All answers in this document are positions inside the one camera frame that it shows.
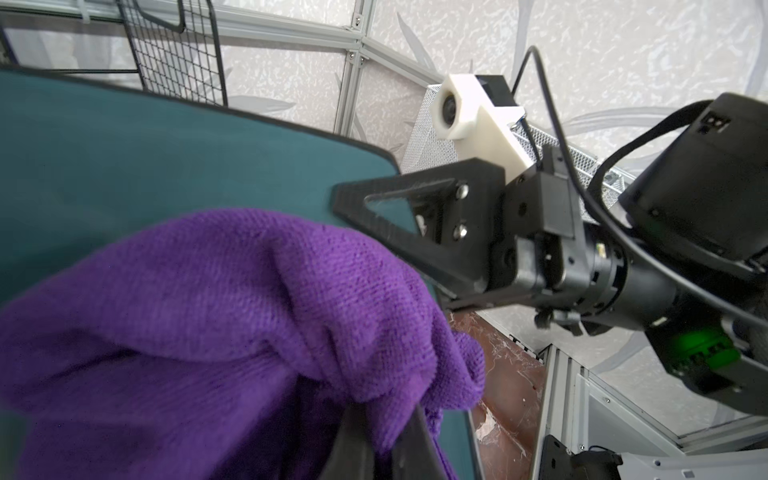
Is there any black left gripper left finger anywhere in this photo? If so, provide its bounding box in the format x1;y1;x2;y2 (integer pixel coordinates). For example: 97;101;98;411
319;404;376;480

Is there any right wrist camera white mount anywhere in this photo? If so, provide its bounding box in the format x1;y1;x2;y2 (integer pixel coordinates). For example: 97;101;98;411
430;74;535;181

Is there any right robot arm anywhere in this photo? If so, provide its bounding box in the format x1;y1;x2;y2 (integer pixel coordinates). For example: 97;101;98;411
332;94;767;416

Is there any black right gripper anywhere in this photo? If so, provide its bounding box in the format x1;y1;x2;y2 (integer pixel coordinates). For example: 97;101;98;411
331;146;627;336

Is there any black wire wall basket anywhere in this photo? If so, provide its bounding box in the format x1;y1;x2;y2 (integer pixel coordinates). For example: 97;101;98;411
116;0;228;107

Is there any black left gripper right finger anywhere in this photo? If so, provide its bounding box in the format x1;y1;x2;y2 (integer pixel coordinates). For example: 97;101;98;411
391;405;447;480

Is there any purple microfiber cloth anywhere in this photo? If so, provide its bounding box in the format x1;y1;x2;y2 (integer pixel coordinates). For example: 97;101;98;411
1;209;485;479

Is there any white mesh wall basket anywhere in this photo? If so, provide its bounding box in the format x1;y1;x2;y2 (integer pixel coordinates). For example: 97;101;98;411
400;83;636;211

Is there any teal square plate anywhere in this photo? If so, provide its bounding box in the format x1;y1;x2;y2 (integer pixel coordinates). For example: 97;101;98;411
0;65;484;480

